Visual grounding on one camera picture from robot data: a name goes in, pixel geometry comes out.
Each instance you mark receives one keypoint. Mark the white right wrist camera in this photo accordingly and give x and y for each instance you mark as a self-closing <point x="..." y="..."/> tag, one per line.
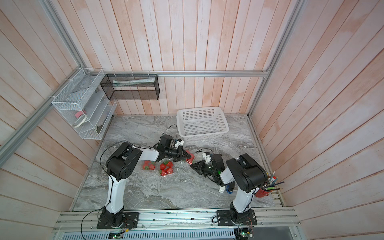
<point x="207" y="158"/>

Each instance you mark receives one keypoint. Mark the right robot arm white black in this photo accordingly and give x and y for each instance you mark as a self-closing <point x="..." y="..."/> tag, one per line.
<point x="243" y="171"/>

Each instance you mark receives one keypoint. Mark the black mesh wall basket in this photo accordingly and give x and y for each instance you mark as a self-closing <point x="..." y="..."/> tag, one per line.
<point x="131" y="87"/>

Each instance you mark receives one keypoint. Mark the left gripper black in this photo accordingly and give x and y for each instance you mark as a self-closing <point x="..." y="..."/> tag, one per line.
<point x="180" y="155"/>

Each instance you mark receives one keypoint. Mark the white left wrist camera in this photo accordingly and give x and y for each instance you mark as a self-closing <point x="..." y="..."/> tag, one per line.
<point x="179" y="142"/>

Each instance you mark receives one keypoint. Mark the white wire wall shelf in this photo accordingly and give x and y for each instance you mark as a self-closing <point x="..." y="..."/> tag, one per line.
<point x="83" y="92"/>

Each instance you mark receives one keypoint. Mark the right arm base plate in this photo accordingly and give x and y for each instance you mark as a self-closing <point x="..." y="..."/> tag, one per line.
<point x="232" y="218"/>

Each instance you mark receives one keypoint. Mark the pink note pad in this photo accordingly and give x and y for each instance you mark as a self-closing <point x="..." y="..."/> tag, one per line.
<point x="78" y="114"/>

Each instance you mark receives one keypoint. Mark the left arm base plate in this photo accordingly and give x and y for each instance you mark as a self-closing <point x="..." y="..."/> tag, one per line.
<point x="118" y="221"/>

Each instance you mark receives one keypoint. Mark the roll of tape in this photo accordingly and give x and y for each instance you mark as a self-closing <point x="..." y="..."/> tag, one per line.
<point x="80" y="120"/>

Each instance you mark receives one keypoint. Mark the white perforated plastic basket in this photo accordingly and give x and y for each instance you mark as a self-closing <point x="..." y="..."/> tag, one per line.
<point x="201" y="123"/>

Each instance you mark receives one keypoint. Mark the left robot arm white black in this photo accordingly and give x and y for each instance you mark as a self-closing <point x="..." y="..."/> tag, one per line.
<point x="121" y="164"/>

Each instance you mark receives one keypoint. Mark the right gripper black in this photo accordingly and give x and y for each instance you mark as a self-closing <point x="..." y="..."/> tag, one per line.
<point x="200" y="169"/>

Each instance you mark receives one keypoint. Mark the red pen cup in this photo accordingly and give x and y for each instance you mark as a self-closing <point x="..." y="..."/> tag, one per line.
<point x="269" y="186"/>

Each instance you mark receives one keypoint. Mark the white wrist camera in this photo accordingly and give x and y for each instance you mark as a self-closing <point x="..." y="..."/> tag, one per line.
<point x="179" y="142"/>
<point x="207" y="158"/>

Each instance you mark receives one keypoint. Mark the clear plastic clamshell container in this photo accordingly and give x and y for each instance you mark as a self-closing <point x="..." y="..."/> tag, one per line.
<point x="166" y="168"/>

